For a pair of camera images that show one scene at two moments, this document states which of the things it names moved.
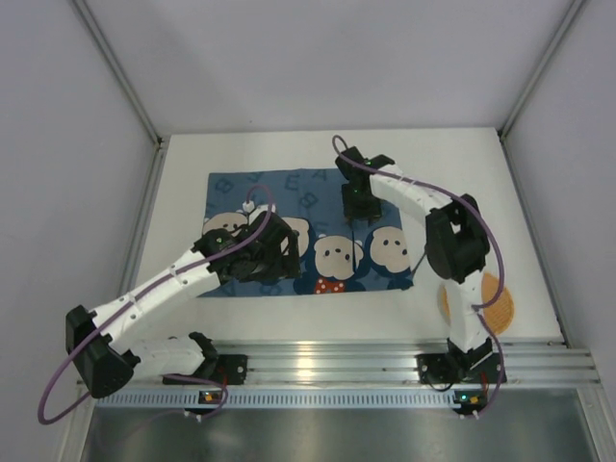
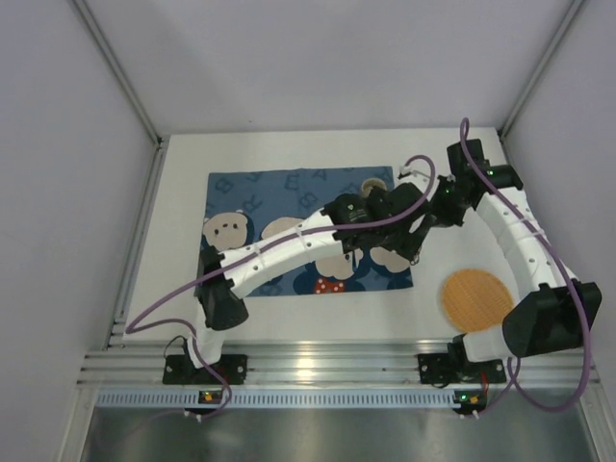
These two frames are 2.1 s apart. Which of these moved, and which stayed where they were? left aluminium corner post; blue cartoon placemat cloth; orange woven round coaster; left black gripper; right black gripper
Moved: left black gripper; right black gripper
Stayed: blue cartoon placemat cloth; orange woven round coaster; left aluminium corner post
